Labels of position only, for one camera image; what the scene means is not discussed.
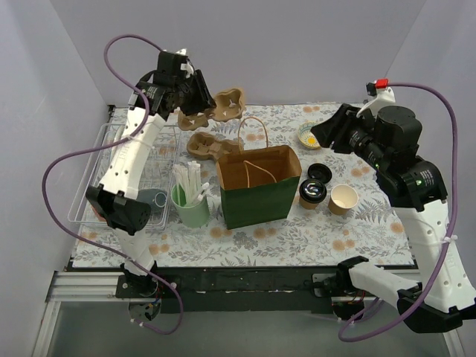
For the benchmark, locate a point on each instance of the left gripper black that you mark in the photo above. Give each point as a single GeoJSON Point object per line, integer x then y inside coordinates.
{"type": "Point", "coordinates": [198, 94]}

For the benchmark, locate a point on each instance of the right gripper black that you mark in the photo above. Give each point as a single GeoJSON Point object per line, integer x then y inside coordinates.
{"type": "Point", "coordinates": [342, 129]}

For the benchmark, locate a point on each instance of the black coffee cup lid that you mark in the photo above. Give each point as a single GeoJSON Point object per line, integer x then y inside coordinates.
{"type": "Point", "coordinates": [313, 190]}

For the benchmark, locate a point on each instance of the green paper bag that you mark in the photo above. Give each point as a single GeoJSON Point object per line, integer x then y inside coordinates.
{"type": "Point", "coordinates": [258, 185]}

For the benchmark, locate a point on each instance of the brown paper coffee cup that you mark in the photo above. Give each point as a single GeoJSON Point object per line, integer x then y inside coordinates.
{"type": "Point", "coordinates": [309, 205]}

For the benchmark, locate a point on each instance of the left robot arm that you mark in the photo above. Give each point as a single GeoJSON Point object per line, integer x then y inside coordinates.
{"type": "Point", "coordinates": [174, 84]}

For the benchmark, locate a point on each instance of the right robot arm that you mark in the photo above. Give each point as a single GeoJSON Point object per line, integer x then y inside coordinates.
{"type": "Point", "coordinates": [443, 298]}

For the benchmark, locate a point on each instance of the yellow patterned ceramic bowl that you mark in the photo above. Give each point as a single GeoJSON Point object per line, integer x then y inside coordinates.
{"type": "Point", "coordinates": [305, 136]}

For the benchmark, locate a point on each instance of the brown cardboard cup carrier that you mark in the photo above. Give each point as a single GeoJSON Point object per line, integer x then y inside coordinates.
{"type": "Point", "coordinates": [204, 146]}

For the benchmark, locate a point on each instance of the floral tablecloth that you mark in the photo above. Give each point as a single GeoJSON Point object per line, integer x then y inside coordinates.
{"type": "Point", "coordinates": [305, 237]}

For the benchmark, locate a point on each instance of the dark grey cup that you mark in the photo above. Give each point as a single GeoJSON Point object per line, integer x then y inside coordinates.
{"type": "Point", "coordinates": [155, 198]}

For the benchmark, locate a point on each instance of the green utensil cup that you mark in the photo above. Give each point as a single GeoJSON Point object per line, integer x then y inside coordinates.
{"type": "Point", "coordinates": [195, 216]}

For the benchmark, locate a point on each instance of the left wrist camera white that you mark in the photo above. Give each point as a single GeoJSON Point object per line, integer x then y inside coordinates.
{"type": "Point", "coordinates": [185, 64]}

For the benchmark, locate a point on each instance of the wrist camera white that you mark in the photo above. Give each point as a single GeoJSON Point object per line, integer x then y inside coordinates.
{"type": "Point", "coordinates": [185, 64]}
{"type": "Point", "coordinates": [380, 95]}

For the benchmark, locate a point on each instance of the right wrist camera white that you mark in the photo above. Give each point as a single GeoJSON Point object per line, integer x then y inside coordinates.
{"type": "Point", "coordinates": [380, 95]}

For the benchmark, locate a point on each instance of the white wire dish rack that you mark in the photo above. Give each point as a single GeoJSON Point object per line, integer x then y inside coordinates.
{"type": "Point", "coordinates": [116, 174]}

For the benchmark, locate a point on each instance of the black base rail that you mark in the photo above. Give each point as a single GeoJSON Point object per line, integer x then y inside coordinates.
{"type": "Point", "coordinates": [242, 289]}

